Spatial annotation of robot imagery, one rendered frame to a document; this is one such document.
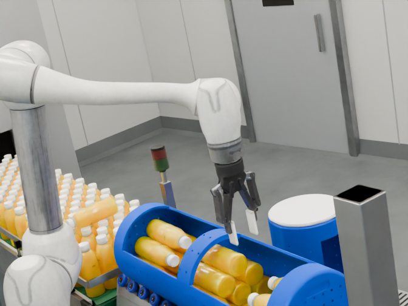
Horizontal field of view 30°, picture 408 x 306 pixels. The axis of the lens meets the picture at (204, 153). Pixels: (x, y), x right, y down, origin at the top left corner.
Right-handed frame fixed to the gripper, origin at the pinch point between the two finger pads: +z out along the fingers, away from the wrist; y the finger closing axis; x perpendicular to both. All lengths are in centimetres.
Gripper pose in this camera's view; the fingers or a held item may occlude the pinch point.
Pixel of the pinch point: (242, 228)
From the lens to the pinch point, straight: 206.3
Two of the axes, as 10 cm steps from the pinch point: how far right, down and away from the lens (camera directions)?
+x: -5.7, -1.5, 8.1
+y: 8.0, -3.4, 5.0
